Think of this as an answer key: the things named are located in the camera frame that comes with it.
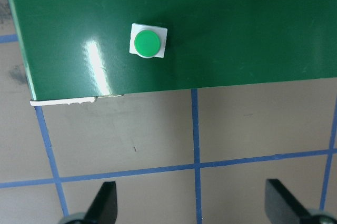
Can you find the green button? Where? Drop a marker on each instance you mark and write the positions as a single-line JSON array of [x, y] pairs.
[[147, 41]]

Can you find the green conveyor belt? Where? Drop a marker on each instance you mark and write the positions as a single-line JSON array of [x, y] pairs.
[[210, 24]]

